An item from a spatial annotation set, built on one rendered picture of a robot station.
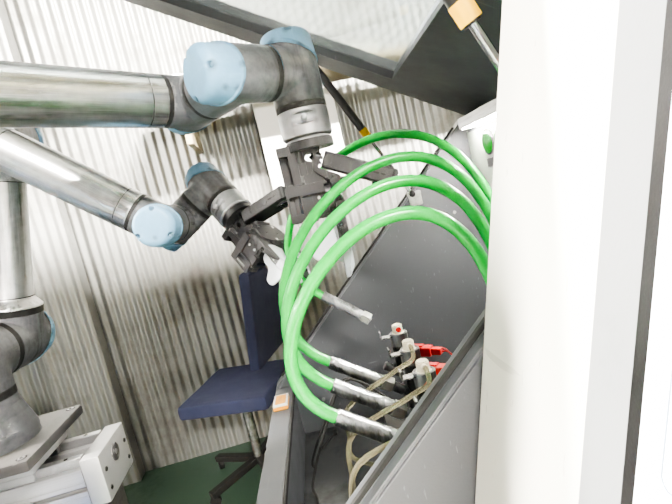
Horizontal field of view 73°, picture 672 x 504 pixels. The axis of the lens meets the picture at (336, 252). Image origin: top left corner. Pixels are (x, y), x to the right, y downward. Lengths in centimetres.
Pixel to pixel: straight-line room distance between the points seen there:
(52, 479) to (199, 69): 74
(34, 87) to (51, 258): 225
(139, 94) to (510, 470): 60
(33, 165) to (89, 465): 53
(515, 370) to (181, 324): 260
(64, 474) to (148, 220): 47
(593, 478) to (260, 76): 54
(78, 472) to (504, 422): 80
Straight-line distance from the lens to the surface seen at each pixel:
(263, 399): 222
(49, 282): 289
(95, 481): 100
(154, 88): 70
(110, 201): 88
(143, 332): 289
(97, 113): 67
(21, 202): 112
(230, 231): 92
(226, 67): 61
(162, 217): 83
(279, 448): 85
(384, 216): 44
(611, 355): 23
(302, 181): 67
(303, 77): 67
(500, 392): 35
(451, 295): 107
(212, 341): 284
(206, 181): 97
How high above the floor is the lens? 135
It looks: 7 degrees down
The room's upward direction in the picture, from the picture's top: 13 degrees counter-clockwise
